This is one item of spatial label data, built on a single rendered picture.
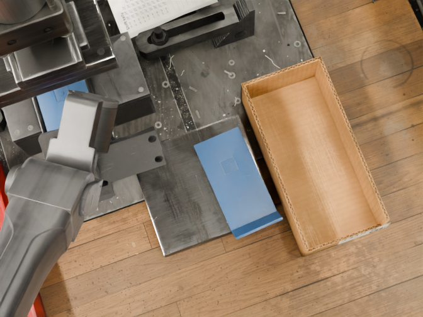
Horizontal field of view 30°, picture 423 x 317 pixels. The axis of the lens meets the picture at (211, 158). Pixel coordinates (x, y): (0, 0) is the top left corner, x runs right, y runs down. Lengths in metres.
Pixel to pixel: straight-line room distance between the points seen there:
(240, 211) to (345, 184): 0.16
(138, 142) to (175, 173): 0.22
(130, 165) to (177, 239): 0.21
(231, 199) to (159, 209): 0.10
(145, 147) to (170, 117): 0.26
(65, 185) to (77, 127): 0.08
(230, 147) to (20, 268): 0.47
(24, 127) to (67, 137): 0.27
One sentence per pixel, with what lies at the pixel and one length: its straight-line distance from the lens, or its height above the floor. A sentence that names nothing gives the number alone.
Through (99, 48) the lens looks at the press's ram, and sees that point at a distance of 0.96.
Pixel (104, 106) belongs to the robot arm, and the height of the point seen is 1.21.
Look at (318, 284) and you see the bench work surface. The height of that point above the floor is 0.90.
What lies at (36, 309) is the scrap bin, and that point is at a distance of 1.11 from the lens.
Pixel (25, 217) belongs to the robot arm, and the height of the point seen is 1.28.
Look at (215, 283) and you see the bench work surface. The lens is 1.12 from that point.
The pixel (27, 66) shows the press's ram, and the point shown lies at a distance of 0.93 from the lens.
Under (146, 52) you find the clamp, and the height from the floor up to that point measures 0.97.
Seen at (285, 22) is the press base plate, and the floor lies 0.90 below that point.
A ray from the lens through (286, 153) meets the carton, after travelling 1.15.
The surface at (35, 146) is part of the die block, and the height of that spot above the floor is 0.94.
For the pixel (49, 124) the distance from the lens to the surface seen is 1.11.
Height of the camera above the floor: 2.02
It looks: 75 degrees down
